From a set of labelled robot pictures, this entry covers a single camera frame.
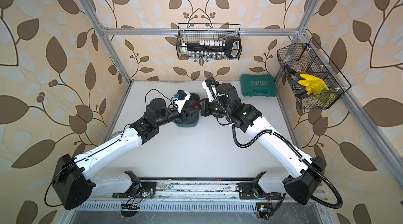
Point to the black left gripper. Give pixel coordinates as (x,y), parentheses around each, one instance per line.
(186,116)

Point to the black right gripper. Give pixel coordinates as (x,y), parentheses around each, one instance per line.
(205,108)

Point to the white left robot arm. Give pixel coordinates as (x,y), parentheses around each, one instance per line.
(74,179)

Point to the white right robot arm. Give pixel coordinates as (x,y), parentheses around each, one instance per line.
(248,125)

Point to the black dome screw fixture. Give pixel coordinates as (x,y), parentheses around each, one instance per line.
(216,111)

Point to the dark teal plastic tray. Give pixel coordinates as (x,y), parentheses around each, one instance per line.
(192,101)

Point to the green plastic tool case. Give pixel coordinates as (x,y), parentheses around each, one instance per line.
(258,85)

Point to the black socket set holder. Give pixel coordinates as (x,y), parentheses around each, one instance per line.
(225,48)

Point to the black pliers in basket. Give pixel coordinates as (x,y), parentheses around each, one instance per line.
(299,90)

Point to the yellow rubber glove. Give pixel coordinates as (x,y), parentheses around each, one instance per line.
(314,85)

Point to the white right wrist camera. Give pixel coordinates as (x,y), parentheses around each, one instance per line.
(209,85)

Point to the black wire basket back wall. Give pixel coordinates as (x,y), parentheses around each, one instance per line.
(194,32)

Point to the black wire basket wall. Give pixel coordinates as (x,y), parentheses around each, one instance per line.
(194,32)
(306,59)

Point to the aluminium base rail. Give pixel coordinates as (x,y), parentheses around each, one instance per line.
(189,195)

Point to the black wire basket right wall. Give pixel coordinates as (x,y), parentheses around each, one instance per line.
(306,59)

